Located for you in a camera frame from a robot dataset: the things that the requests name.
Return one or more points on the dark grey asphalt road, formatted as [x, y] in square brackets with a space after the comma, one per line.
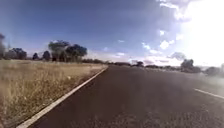
[133, 100]

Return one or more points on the row of trees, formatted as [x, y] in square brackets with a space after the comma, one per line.
[188, 65]
[60, 51]

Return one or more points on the dry yellow grass field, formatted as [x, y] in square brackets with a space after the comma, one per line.
[33, 83]

